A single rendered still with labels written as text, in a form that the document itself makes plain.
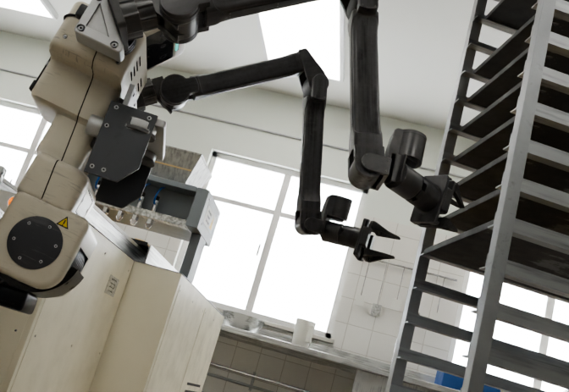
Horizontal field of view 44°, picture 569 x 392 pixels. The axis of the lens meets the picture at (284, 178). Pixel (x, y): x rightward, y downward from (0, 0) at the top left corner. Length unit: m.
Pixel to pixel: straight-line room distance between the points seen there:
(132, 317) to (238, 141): 3.62
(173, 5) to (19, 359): 1.10
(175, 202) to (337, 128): 3.43
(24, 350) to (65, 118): 0.77
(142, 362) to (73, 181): 1.32
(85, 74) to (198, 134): 4.69
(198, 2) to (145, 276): 1.50
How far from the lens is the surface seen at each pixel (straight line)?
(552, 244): 1.56
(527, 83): 1.61
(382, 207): 5.90
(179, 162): 2.87
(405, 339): 1.85
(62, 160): 1.54
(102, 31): 1.44
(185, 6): 1.43
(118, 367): 2.71
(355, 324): 5.70
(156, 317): 2.70
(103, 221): 2.36
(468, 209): 1.74
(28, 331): 2.09
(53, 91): 1.57
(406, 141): 1.37
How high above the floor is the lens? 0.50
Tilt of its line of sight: 17 degrees up
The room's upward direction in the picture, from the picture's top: 16 degrees clockwise
